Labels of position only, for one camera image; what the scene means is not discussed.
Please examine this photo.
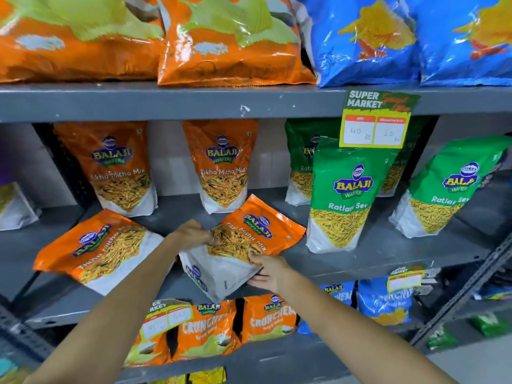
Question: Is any person's right hand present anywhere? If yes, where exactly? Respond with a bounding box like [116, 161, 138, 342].
[247, 252, 296, 295]

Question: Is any person's left hand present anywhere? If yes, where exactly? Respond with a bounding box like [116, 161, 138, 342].
[166, 219, 220, 257]

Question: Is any orange snack mix pouch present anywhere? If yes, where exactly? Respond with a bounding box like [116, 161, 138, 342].
[182, 119, 260, 215]
[178, 194, 307, 303]
[54, 121, 158, 219]
[33, 209, 165, 297]

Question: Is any person's left forearm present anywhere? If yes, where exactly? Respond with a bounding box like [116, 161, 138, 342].
[24, 236, 180, 384]

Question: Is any person's right forearm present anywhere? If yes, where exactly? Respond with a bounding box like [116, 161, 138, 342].
[277, 270, 461, 384]

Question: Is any small orange chips packet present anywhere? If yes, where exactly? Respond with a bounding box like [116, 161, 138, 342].
[172, 300, 241, 361]
[123, 301, 173, 368]
[241, 294, 299, 344]

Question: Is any green and yellow price tag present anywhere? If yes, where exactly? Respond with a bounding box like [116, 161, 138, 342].
[339, 89, 422, 149]
[386, 265, 426, 295]
[139, 298, 194, 343]

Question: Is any small blue chips packet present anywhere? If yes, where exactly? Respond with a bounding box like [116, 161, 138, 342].
[357, 276, 415, 327]
[297, 281, 357, 335]

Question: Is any green sev snack pouch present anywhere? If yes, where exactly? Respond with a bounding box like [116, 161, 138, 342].
[306, 136, 401, 255]
[284, 118, 341, 207]
[388, 135, 512, 239]

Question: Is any yellow snack packet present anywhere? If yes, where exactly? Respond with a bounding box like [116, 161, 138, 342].
[187, 366, 227, 384]

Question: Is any grey metal shelf rack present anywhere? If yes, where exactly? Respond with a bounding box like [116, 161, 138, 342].
[0, 81, 512, 384]

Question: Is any large orange chips bag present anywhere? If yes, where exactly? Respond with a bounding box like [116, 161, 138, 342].
[155, 0, 317, 88]
[0, 0, 167, 84]

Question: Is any small green snack packet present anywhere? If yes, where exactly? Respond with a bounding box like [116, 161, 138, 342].
[470, 313, 512, 339]
[426, 325, 459, 351]

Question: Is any large blue chips bag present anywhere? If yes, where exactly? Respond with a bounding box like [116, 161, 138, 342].
[289, 0, 421, 89]
[402, 0, 512, 87]

